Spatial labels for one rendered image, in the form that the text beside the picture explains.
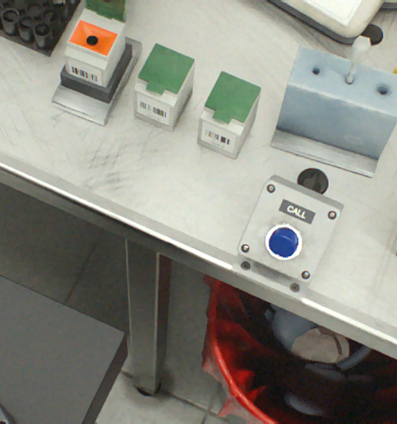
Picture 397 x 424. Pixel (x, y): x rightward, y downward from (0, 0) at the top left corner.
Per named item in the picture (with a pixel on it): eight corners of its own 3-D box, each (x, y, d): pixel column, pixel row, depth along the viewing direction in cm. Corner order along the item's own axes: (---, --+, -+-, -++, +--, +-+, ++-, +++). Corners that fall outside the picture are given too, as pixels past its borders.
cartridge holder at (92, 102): (51, 106, 102) (48, 89, 99) (91, 30, 105) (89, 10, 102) (104, 127, 101) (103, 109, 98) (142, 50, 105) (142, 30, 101)
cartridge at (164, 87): (133, 116, 102) (133, 83, 96) (155, 76, 104) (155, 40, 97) (171, 132, 101) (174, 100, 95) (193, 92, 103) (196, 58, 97)
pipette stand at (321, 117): (269, 146, 101) (282, 98, 92) (290, 84, 104) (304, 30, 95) (372, 178, 101) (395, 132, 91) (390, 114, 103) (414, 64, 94)
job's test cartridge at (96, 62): (67, 83, 101) (62, 50, 95) (88, 42, 103) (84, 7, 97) (106, 98, 101) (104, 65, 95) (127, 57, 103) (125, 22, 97)
